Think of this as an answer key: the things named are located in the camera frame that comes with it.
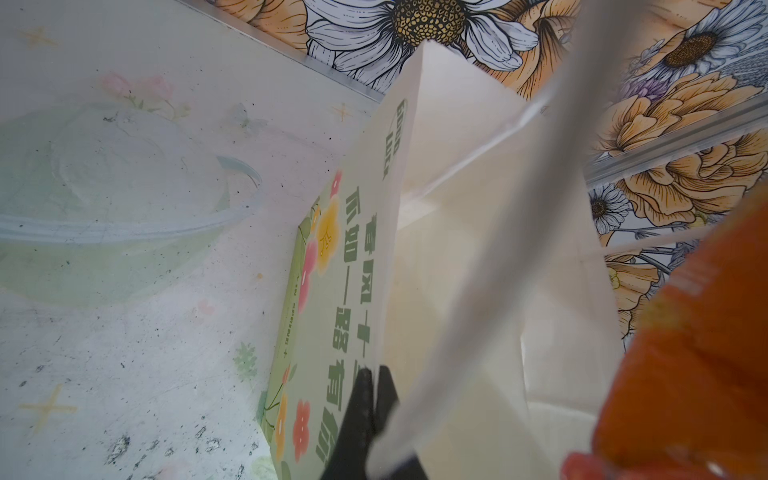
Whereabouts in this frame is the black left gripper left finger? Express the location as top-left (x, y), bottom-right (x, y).
top-left (321, 368), bottom-right (375, 480)

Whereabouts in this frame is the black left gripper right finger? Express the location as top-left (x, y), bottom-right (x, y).
top-left (373, 365), bottom-right (428, 479)

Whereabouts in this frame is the white paper bag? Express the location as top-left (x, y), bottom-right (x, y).
top-left (262, 1), bottom-right (644, 479)

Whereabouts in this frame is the orange snack packet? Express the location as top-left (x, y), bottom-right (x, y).
top-left (560, 184), bottom-right (767, 479)

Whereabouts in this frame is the clear plastic lid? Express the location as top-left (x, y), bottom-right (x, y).
top-left (1, 102), bottom-right (262, 307)

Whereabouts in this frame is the aluminium corner post right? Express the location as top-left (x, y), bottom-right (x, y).
top-left (584, 102), bottom-right (767, 188)

